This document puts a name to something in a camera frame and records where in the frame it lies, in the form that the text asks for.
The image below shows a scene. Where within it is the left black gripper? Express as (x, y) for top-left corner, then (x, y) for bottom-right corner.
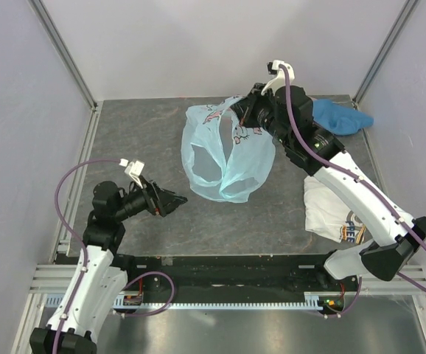
(114, 175), (187, 221)

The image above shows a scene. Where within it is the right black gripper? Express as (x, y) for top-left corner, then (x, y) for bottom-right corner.
(231, 82), (293, 148)

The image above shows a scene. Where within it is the light blue plastic bag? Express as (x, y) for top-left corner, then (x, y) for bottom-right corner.
(181, 96), (276, 204)

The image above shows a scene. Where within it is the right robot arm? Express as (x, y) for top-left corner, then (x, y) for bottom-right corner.
(231, 83), (426, 291)

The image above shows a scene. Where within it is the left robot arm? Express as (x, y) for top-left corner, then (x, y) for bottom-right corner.
(29, 180), (187, 353)

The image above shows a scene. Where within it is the blue cloth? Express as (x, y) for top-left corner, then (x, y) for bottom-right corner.
(312, 99), (374, 136)

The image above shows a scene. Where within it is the white printed t-shirt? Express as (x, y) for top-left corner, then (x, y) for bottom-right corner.
(304, 176), (366, 245)

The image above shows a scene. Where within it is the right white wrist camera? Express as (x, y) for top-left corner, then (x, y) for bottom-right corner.
(261, 60), (295, 96)

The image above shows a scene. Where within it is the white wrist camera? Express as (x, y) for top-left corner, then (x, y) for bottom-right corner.
(261, 60), (295, 96)
(119, 159), (145, 189)

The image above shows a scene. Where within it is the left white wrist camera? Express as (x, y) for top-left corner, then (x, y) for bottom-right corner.
(119, 159), (145, 189)

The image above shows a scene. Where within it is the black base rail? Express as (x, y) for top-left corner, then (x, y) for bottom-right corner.
(112, 254), (357, 293)

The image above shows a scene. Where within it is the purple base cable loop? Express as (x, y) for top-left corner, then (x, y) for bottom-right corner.
(113, 271), (177, 318)

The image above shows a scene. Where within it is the right aluminium frame post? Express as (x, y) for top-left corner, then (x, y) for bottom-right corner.
(352, 0), (420, 106)

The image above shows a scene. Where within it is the aluminium frame post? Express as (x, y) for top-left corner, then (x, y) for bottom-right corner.
(29, 0), (98, 111)
(352, 0), (420, 106)

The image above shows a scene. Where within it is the white slotted cable duct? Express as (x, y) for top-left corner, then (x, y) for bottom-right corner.
(111, 294), (330, 311)

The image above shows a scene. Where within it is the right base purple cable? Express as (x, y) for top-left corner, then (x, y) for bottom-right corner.
(308, 276), (363, 320)

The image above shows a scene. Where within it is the left aluminium frame post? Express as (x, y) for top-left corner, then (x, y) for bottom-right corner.
(29, 0), (98, 111)

